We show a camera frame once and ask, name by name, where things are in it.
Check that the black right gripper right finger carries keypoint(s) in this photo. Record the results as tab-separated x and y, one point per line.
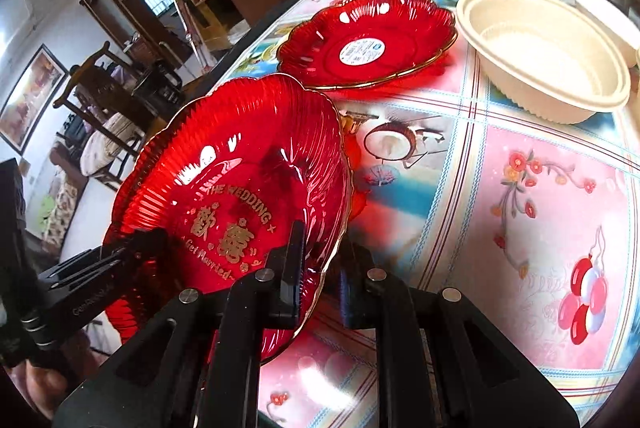
374	299

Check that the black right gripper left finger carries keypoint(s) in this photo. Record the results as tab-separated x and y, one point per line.
270	299

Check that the red wedding glass plate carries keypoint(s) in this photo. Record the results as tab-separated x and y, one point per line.
226	180

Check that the red plate with sticker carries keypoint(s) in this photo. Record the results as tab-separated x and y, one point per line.
362	43

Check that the large cream ribbed bowl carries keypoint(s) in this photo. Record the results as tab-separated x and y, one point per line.
546	57

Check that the white paper plate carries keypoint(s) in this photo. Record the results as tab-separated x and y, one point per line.
616	24

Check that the colourful printed tablecloth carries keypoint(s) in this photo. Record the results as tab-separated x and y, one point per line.
536	222

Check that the wooden chair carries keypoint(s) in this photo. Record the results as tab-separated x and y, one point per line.
116	117

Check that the framed wall picture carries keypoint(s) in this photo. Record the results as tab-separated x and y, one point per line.
30	97

